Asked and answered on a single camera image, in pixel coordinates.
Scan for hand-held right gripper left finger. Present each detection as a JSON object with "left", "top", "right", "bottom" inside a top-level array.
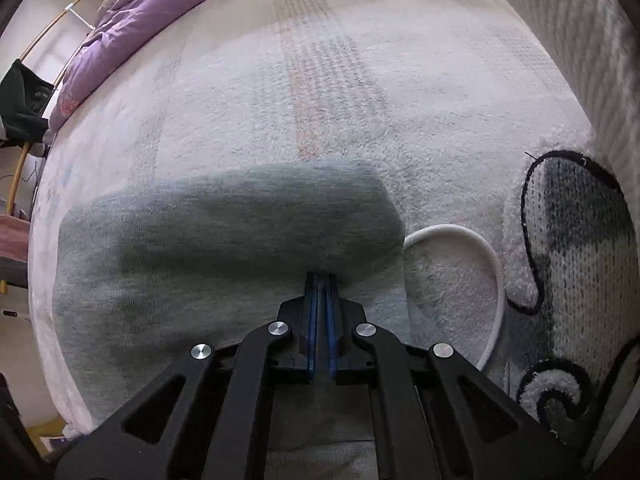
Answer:
[{"left": 52, "top": 272, "right": 321, "bottom": 480}]

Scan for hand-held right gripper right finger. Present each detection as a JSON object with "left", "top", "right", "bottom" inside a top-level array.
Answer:
[{"left": 325, "top": 272, "right": 583, "bottom": 480}]

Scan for grey zip hoodie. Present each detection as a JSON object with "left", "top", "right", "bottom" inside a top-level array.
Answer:
[{"left": 52, "top": 160, "right": 506, "bottom": 480}]

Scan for white knitted sweater black pattern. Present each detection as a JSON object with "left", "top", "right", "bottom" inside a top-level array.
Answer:
[{"left": 481, "top": 0, "right": 640, "bottom": 466}]

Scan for pink towel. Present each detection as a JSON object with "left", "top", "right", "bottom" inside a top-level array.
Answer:
[{"left": 0, "top": 214, "right": 32, "bottom": 263}]

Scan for purple floral quilt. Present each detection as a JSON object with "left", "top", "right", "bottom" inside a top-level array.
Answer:
[{"left": 42, "top": 0, "right": 486, "bottom": 143}]

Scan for dark jacket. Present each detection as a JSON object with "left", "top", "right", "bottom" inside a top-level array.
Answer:
[{"left": 0, "top": 58, "right": 55, "bottom": 143}]

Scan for wooden bar rack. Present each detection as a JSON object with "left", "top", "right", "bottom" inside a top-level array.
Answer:
[{"left": 7, "top": 0, "right": 93, "bottom": 221}]

